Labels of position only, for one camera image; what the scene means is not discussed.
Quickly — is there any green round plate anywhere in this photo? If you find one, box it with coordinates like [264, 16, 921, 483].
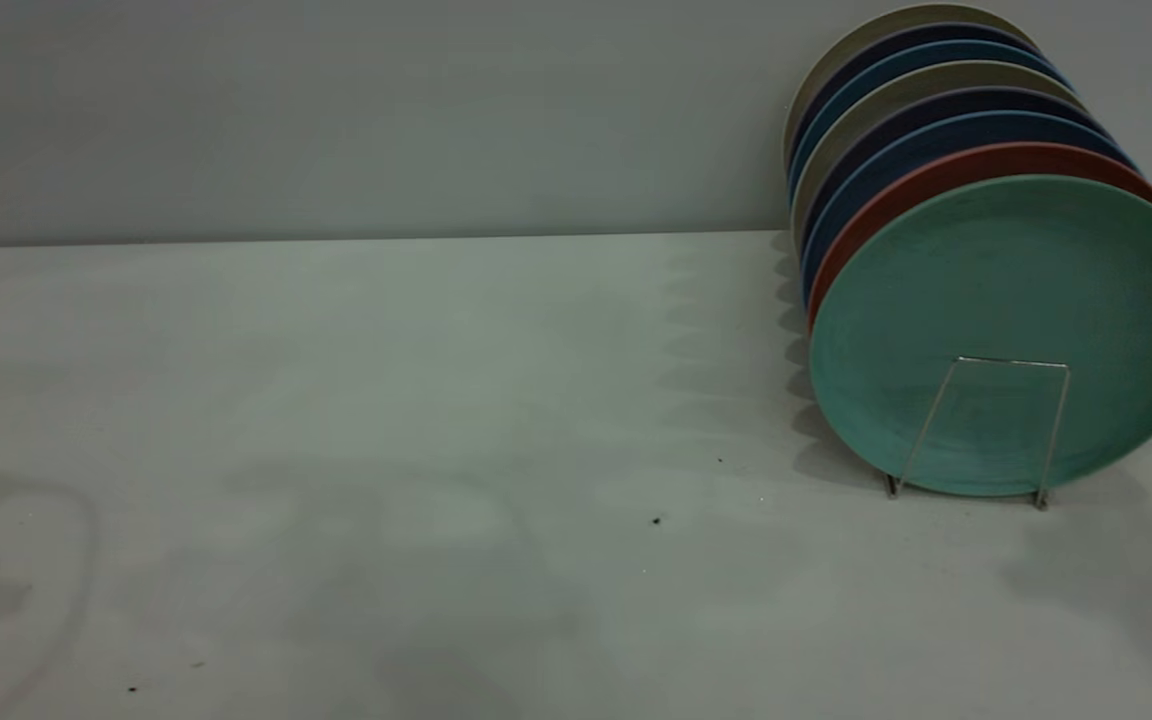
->
[808, 175, 1152, 498]

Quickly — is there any pink round plate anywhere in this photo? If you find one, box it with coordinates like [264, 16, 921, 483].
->
[804, 142, 1152, 331]

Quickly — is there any medium blue round plate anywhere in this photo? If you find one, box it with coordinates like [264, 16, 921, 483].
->
[800, 110, 1137, 301]

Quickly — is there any beige round plate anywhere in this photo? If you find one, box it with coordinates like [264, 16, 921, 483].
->
[791, 60, 1087, 231]
[782, 3, 1032, 161]

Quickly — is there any teal blue round plate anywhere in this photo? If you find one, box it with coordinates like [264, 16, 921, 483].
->
[787, 40, 1072, 201]

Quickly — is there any dark navy round plate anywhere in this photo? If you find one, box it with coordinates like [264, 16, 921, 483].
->
[784, 24, 1042, 171]

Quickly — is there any dark purple round plate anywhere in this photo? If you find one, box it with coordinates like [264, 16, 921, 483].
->
[796, 86, 1112, 251]

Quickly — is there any metal wire plate rack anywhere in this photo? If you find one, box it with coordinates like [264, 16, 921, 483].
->
[886, 356, 1073, 511]

